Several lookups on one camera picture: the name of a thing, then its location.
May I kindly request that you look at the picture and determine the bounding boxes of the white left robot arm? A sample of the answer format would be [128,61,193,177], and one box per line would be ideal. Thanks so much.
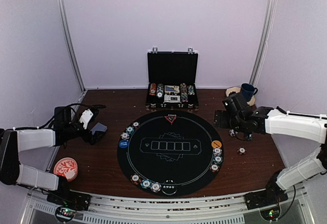
[1,104,107,206]

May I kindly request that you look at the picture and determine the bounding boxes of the beige ceramic plate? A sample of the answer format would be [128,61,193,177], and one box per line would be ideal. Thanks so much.
[225,86,256,106]

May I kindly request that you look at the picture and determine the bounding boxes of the dark blue mug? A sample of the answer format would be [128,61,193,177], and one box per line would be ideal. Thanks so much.
[241,83,258,102]

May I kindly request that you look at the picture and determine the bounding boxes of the right aluminium frame post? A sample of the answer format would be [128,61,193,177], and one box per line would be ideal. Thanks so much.
[250,0,277,86]

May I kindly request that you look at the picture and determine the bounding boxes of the white blue chip stack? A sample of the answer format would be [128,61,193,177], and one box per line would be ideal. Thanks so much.
[229,129,236,137]

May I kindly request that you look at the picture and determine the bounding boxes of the orange big blind button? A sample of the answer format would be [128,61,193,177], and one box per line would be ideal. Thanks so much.
[211,140,222,148]

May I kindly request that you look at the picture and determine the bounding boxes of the blue small blind button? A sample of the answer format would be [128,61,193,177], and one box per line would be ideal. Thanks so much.
[118,140,129,149]

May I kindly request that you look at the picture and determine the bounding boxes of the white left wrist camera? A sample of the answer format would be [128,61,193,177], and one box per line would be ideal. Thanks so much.
[79,109,94,129]

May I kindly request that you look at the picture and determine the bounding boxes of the green chip stack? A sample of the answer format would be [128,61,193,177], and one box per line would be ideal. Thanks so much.
[245,135,253,141]

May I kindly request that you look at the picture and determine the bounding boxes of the blue playing card deck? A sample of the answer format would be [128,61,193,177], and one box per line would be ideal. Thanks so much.
[91,122,107,134]

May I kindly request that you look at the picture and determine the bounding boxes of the round black poker mat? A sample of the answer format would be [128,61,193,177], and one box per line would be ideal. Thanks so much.
[117,110,224,197]

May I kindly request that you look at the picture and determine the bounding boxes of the purple green chip row in case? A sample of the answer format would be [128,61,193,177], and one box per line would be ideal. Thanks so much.
[188,85,195,96]

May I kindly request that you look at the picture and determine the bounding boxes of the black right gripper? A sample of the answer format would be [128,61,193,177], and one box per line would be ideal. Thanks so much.
[214,109,245,133]

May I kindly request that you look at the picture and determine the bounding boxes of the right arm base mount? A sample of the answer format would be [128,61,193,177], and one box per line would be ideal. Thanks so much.
[244,190,295,223]

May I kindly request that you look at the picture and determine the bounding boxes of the front aluminium rail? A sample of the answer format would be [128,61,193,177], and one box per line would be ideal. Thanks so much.
[19,179,312,224]

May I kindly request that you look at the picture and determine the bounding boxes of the aluminium frame post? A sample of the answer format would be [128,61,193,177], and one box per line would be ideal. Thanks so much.
[57,0,86,92]
[250,0,277,86]

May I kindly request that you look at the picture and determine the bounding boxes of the green chips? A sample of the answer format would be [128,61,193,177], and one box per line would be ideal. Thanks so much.
[213,155,223,164]
[141,180,151,189]
[126,126,134,135]

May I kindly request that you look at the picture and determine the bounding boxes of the red chip row in case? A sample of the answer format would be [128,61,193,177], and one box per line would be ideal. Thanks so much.
[149,83,157,96]

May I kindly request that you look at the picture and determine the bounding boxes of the clear round dealer button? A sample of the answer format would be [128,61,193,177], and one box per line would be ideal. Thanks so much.
[161,180,177,196]

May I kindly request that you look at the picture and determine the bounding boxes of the red black chip stack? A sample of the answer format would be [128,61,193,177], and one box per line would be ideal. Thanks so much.
[237,147,246,155]

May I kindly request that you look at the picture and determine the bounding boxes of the black poker chip case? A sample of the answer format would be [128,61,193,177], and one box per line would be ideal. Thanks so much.
[145,47,199,110]

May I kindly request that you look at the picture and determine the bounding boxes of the white card box in case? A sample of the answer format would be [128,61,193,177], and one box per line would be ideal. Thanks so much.
[164,94,181,103]

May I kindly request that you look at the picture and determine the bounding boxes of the red white round coaster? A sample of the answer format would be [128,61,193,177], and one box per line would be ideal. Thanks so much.
[53,158,78,182]

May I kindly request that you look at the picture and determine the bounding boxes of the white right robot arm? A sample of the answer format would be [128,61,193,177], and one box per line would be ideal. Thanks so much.
[214,93,326,205]

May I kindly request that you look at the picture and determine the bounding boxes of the red black chips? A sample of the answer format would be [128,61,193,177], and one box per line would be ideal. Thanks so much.
[132,122,139,128]
[130,174,142,185]
[210,164,220,173]

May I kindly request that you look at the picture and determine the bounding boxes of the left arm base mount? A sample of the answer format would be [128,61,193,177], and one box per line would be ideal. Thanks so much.
[46,192,91,223]

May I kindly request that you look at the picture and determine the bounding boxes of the red triangle all-in marker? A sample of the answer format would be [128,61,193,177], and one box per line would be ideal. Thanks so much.
[165,115,177,125]

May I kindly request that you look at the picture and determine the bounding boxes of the white blue chips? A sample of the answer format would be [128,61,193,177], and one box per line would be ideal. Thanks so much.
[121,132,130,140]
[213,147,222,156]
[150,182,161,193]

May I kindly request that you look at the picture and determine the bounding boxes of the left aluminium frame post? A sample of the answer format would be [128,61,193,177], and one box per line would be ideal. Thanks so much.
[57,0,86,92]

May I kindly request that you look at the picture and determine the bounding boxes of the multicolour chip row in case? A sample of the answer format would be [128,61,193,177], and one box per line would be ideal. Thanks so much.
[180,83,188,103]

